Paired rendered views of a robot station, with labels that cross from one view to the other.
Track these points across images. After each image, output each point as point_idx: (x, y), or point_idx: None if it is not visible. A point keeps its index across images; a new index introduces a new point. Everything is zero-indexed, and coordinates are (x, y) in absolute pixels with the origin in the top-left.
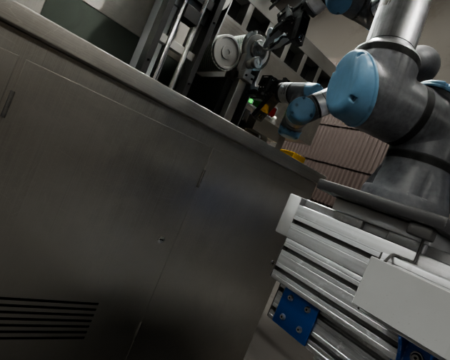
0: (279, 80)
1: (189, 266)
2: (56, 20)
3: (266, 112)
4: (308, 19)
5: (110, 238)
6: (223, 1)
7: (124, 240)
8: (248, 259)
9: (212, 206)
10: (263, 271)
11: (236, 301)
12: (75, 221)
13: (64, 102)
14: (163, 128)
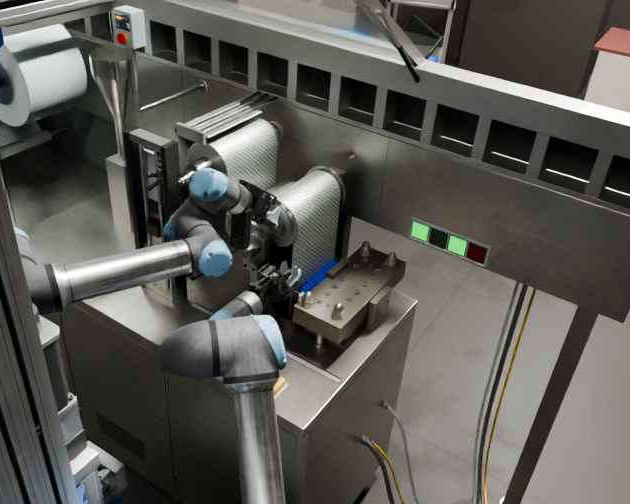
0: (264, 279)
1: (192, 451)
2: None
3: (267, 314)
4: (243, 214)
5: (131, 404)
6: (168, 211)
7: (139, 409)
8: None
9: (187, 409)
10: None
11: None
12: (110, 386)
13: (77, 318)
14: (126, 339)
